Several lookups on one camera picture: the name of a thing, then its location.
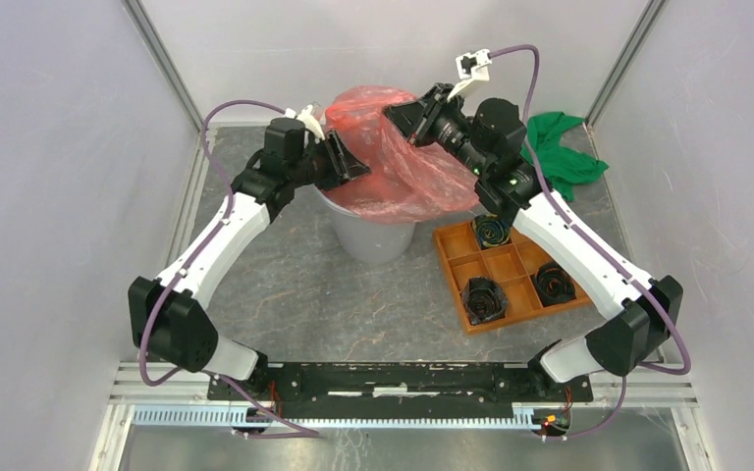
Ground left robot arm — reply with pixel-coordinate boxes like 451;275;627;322
128;117;370;400

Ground red plastic trash bag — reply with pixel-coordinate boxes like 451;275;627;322
322;85;479;224

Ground grey trash bin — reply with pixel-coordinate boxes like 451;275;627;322
314;189;416;264

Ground orange compartment tray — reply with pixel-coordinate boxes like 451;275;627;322
433;221;592;335

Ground purple cable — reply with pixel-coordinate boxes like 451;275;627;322
137;99;288;389
488;43;693;379

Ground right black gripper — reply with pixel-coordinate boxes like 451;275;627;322
383;82;491;179

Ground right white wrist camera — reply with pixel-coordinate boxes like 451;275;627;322
447;49;492;101

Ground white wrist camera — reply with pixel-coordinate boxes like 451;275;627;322
284;103;325;142
447;49;492;101

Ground green cloth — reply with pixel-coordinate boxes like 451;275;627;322
526;111;610;202

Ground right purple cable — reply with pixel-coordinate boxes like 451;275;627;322
488;43;693;379

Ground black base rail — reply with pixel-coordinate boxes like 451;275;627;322
241;362;594;420

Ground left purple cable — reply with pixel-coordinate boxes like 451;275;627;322
137;99;288;389

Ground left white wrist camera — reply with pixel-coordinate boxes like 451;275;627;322
284;103;325;142

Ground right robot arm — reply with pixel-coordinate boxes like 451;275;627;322
382;83;684;400

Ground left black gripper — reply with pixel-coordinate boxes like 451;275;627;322
289;130;371;192

